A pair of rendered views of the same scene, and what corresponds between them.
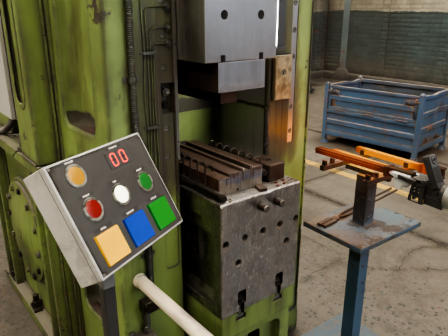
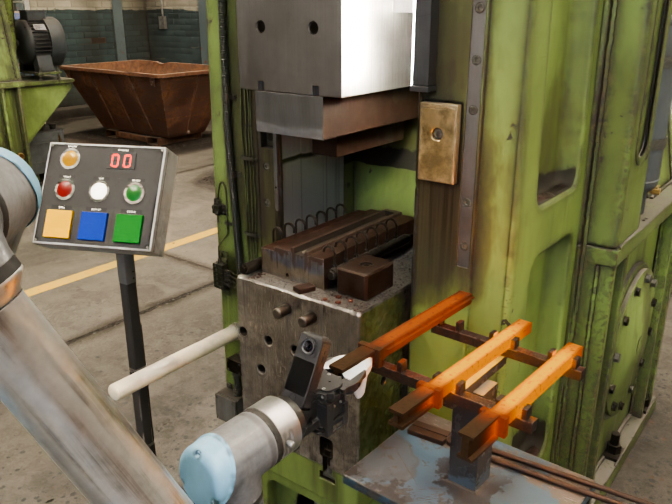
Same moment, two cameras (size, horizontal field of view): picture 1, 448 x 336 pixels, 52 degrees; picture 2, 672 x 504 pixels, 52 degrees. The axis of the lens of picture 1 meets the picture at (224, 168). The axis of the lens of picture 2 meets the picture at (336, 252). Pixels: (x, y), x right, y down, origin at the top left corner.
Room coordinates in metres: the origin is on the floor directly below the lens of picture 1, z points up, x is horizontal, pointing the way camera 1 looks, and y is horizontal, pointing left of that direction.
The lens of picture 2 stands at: (1.22, -1.60, 1.55)
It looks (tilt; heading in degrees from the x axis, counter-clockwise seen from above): 20 degrees down; 76
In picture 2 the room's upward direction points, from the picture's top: straight up
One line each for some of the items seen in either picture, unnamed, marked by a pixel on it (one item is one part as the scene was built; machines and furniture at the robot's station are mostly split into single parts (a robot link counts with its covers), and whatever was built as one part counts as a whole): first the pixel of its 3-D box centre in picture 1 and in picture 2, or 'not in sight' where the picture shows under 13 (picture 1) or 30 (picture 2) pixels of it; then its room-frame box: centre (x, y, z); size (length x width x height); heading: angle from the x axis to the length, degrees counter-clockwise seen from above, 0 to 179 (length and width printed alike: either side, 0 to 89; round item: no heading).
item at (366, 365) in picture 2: not in sight; (359, 381); (1.51, -0.63, 0.96); 0.09 x 0.03 x 0.06; 34
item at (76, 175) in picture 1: (76, 175); (70, 158); (0.98, 0.34, 1.16); 0.05 x 0.03 x 0.04; 129
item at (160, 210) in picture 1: (161, 213); (128, 229); (1.12, 0.17, 1.01); 0.07 x 0.05 x 0.07; 154
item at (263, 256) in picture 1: (215, 222); (360, 335); (1.71, 0.03, 0.69); 0.56 x 0.38 x 0.45; 39
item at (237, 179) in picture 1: (205, 165); (342, 241); (1.67, 0.07, 0.96); 0.42 x 0.20 x 0.09; 39
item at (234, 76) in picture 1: (204, 69); (343, 104); (1.67, 0.07, 1.32); 0.42 x 0.20 x 0.10; 39
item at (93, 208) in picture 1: (93, 209); (64, 189); (0.96, 0.30, 1.09); 0.05 x 0.03 x 0.04; 129
